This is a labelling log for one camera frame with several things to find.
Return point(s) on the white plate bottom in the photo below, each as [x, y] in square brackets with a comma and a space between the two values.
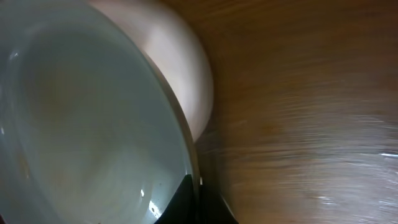
[175, 50]

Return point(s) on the white plate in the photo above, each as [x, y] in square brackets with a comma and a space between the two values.
[175, 50]
[90, 130]

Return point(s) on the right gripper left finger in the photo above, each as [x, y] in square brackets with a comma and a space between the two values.
[182, 207]

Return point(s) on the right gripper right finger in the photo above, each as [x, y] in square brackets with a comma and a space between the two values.
[213, 208]

